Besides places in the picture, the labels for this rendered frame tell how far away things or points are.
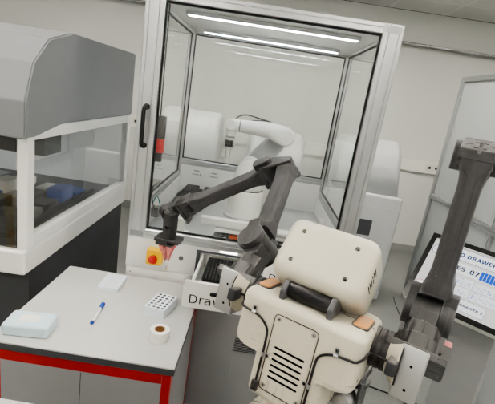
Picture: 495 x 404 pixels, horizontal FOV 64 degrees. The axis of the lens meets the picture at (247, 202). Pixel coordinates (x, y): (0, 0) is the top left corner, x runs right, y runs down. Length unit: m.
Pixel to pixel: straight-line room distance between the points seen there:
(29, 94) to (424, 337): 1.48
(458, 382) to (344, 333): 1.17
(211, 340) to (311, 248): 1.26
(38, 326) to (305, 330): 0.97
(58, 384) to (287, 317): 0.95
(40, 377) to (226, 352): 0.87
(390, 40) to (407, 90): 3.40
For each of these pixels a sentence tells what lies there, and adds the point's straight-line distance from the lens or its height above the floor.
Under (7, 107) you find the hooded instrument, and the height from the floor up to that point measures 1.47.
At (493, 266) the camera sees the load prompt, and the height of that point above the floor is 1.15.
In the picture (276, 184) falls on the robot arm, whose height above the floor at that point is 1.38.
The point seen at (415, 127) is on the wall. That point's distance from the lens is 5.21.
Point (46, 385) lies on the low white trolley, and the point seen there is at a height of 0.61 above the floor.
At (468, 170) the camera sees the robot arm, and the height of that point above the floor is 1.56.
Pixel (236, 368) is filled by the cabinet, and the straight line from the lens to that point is 2.14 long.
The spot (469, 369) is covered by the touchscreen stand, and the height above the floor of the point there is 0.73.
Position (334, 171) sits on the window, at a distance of 1.76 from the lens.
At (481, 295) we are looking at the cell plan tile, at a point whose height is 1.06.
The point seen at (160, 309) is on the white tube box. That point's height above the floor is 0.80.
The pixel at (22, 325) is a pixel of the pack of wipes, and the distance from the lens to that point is 1.56.
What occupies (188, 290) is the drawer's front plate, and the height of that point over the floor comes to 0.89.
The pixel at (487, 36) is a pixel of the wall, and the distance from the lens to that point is 5.50.
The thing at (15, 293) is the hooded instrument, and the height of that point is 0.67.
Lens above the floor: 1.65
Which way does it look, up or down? 15 degrees down
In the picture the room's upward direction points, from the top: 9 degrees clockwise
